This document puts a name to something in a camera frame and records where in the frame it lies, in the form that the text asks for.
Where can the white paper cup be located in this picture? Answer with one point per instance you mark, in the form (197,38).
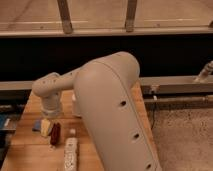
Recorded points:
(76,111)

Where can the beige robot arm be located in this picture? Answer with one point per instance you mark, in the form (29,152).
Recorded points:
(102,88)

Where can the grey pipe fitting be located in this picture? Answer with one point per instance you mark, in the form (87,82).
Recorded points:
(205,72)

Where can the right metal window post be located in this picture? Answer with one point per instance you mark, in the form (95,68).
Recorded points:
(130,15)

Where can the metal window post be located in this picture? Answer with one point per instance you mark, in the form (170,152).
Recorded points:
(65,16)
(130,15)

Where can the beige gripper wrist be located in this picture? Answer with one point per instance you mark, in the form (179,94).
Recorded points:
(49,111)

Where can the white patterned bottle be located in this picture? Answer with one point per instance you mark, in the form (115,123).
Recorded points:
(71,152)

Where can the left metal window post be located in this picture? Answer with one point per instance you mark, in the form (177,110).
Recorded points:
(65,16)

